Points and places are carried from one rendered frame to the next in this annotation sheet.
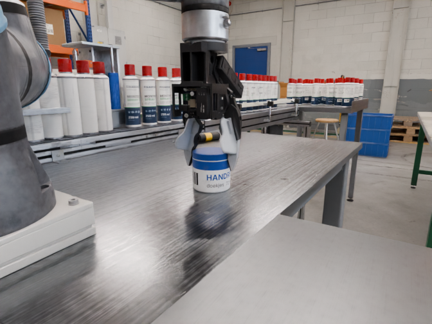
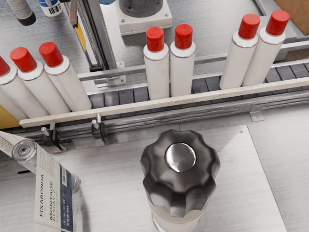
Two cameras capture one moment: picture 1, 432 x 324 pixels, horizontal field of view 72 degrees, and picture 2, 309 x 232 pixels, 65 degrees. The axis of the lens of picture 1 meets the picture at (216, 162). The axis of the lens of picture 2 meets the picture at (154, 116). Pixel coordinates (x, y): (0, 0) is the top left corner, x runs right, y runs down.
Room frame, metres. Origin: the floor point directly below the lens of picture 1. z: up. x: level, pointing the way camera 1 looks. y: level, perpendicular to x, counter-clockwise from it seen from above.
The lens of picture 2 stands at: (0.77, 0.88, 1.39)
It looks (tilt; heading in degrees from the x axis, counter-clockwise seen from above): 59 degrees down; 234
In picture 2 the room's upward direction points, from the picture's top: 7 degrees counter-clockwise
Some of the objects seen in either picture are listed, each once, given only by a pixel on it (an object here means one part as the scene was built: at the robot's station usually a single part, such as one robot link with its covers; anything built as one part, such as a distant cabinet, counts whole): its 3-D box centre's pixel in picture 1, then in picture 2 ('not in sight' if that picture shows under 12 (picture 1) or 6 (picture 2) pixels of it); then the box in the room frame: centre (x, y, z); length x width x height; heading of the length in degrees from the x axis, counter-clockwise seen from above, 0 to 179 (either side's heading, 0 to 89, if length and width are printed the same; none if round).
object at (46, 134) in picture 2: not in sight; (55, 134); (0.79, 0.51, 0.89); 0.06 x 0.03 x 0.12; 56
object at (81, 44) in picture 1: (91, 45); not in sight; (1.02, 0.40, 1.14); 0.14 x 0.11 x 0.01; 146
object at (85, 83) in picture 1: (85, 98); not in sight; (0.88, 0.37, 0.98); 0.05 x 0.05 x 0.20
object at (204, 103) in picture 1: (204, 83); not in sight; (0.51, 0.02, 1.02); 0.09 x 0.08 x 0.12; 156
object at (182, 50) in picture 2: not in sight; (181, 66); (0.50, 0.63, 0.98); 0.05 x 0.05 x 0.20
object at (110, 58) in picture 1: (96, 87); not in sight; (1.02, 0.39, 1.01); 0.14 x 0.13 x 0.26; 146
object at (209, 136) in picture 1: (196, 138); not in sight; (1.01, 0.07, 0.84); 0.20 x 0.03 x 0.03; 131
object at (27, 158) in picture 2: not in sight; (50, 170); (0.84, 0.63, 0.97); 0.05 x 0.05 x 0.19
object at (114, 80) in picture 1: (114, 96); not in sight; (1.02, 0.34, 0.98); 0.03 x 0.03 x 0.16
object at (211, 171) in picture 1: (211, 169); (49, 2); (0.54, 0.01, 0.87); 0.07 x 0.07 x 0.07
